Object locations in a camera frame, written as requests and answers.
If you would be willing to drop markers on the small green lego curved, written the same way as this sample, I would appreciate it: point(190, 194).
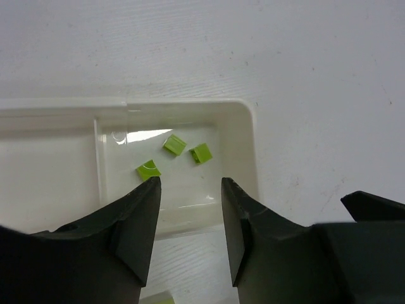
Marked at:
point(148, 170)

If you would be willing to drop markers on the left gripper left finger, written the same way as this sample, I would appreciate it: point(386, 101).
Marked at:
point(103, 257)

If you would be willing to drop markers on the white three-compartment tray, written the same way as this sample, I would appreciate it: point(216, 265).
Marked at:
point(63, 158)

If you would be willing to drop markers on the small green lego cube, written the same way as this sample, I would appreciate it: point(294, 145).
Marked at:
point(201, 153)

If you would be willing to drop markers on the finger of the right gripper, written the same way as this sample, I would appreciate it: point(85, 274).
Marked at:
point(366, 207)

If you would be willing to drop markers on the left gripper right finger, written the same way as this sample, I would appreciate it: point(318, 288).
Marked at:
point(274, 260)

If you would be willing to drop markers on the small green lego piece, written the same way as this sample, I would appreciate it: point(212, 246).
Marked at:
point(174, 145)

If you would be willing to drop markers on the green 2x2 lego studs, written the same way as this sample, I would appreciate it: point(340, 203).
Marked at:
point(159, 298)

